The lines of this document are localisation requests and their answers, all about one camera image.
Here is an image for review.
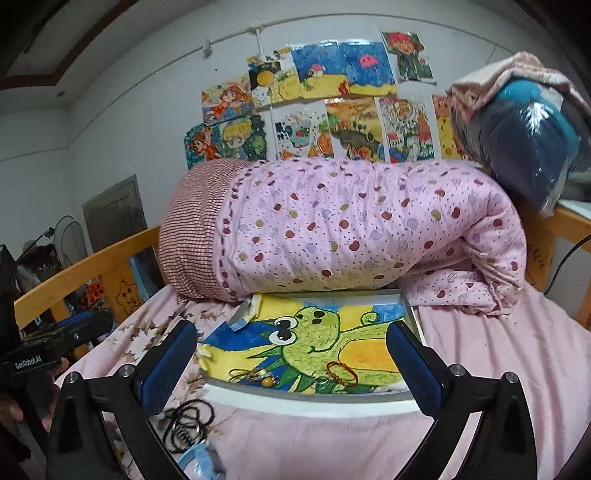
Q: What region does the black bead necklace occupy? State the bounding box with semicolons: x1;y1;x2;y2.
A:
164;399;216;454

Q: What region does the grey door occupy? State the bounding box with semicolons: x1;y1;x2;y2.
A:
82;175;162;296

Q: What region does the black cable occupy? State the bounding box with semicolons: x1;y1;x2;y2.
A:
545;234;591;296

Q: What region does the black standing fan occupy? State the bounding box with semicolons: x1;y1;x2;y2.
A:
52;215;89;269

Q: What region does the black cord beaded bracelet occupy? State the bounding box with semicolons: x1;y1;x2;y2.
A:
229;367;279;387

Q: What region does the group of wall drawings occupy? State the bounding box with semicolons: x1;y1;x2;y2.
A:
185;30;472;169

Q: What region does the plastic bag of blue cloth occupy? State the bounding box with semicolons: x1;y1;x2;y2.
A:
450;78;583;217

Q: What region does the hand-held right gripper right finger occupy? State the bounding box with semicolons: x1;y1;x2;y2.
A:
385;320;539;480

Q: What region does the pink dotted quilt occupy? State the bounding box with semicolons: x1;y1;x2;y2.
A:
157;157;529;317

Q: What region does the green dinosaur drawing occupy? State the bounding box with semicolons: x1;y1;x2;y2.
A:
196;295;411;395

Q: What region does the wooden bed frame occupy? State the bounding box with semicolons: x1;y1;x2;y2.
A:
14;200;591;361

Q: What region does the pink patterned cloth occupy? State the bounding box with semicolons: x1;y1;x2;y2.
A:
445;51;591;139

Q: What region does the blue watch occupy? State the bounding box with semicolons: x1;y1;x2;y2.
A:
178;440;228;480

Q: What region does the white wall conduit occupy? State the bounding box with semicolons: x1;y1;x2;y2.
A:
68;25;264;146

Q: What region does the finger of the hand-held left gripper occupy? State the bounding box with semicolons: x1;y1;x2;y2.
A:
28;311;115;347

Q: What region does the red cord bracelet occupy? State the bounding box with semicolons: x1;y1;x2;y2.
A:
325;361;359;388

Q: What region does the pink floral bedsheet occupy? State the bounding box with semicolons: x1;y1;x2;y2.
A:
55;286;591;480

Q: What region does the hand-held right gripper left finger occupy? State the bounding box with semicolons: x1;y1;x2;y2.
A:
46;318;199;480

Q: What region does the person's left hand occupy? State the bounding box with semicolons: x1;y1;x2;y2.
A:
0;357;71;433

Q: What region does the white tray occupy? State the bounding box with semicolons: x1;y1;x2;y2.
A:
196;288;428;416

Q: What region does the silver metal ring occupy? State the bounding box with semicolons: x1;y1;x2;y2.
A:
167;418;202;445

